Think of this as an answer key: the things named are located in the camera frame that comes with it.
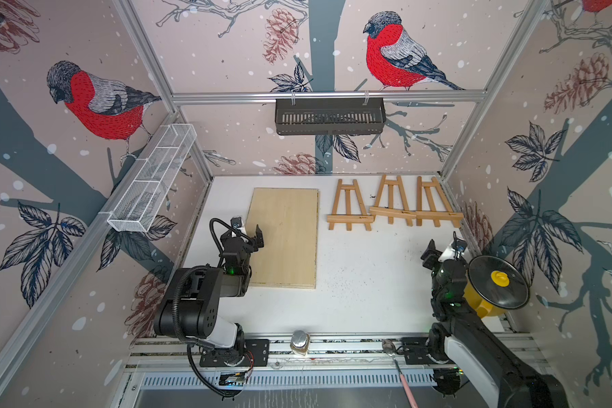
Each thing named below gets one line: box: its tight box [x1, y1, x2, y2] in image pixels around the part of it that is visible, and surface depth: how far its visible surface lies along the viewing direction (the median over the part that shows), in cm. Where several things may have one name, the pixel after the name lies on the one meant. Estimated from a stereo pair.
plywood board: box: [244, 187, 321, 289], surface depth 100 cm
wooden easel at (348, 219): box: [326, 179, 374, 232], surface depth 109 cm
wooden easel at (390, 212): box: [368, 174, 417, 227], surface depth 112 cm
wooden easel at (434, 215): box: [415, 175, 465, 228], surface depth 110 cm
